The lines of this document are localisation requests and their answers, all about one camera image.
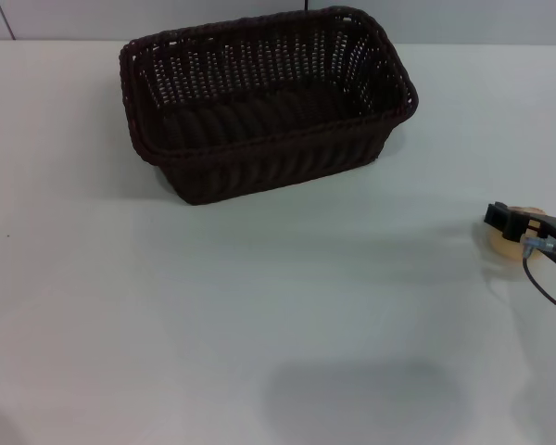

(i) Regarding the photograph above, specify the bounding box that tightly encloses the peach shaped cream bun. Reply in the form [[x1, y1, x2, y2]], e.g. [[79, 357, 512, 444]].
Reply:
[[486, 206, 547, 259]]

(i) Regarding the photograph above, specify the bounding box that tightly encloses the black woven plastic basket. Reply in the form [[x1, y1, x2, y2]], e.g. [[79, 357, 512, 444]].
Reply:
[[118, 6, 420, 207]]

